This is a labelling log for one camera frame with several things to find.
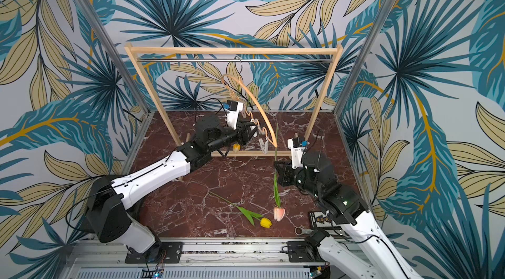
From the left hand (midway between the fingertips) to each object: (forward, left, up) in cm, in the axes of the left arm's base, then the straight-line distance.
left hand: (258, 125), depth 70 cm
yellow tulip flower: (-25, -4, -31) cm, 40 cm away
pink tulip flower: (-26, -7, -12) cm, 29 cm away
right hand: (-13, -6, -4) cm, 15 cm away
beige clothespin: (-2, +2, +1) cm, 3 cm away
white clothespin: (-9, -2, +1) cm, 10 cm away
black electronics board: (-23, -27, -32) cm, 47 cm away
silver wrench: (-27, -22, -33) cm, 48 cm away
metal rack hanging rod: (+43, +14, -1) cm, 45 cm away
